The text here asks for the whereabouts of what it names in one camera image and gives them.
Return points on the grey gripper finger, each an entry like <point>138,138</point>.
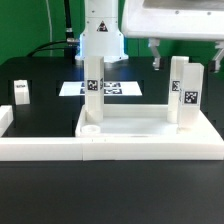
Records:
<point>153,44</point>
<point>216,61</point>

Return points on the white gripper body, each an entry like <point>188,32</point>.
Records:
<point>174,19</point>

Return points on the white desk top tray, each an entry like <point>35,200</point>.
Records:
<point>147,123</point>

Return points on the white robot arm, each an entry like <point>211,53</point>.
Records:
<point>106,28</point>

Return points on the marker tag sheet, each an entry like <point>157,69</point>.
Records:
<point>111,88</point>

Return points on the white U-shaped fence frame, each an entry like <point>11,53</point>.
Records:
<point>97,148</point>

